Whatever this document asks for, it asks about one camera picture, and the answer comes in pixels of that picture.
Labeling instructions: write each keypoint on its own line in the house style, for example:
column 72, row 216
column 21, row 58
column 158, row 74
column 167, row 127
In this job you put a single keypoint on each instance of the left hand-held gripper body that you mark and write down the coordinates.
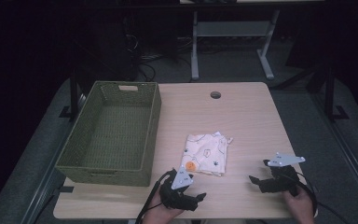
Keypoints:
column 180, row 180

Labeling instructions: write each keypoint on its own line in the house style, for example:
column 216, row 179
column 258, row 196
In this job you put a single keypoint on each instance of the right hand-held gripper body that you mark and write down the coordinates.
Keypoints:
column 281, row 179

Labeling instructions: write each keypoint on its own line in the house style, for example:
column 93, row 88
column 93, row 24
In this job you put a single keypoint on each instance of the printed cream cloth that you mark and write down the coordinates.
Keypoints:
column 206, row 154

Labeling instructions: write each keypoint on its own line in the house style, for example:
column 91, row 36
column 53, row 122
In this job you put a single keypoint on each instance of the green woven basket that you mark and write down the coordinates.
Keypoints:
column 118, row 130

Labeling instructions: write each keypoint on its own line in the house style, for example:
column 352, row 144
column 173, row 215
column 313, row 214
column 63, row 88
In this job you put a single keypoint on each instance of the person's right hand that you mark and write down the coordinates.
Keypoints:
column 301, row 205

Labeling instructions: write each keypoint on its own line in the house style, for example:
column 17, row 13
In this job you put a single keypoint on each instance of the person's left hand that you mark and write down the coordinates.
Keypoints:
column 160, row 214

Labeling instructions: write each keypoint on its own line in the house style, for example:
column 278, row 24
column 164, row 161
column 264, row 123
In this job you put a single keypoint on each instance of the black metal stand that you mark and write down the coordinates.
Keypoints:
column 330, row 93
column 74, row 93

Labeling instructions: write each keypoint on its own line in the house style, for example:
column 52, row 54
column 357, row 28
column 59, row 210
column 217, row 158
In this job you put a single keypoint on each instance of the black tape strip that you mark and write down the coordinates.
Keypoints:
column 66, row 189

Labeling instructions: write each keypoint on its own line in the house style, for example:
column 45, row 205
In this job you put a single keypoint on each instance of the white metal desk frame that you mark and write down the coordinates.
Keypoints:
column 230, row 29

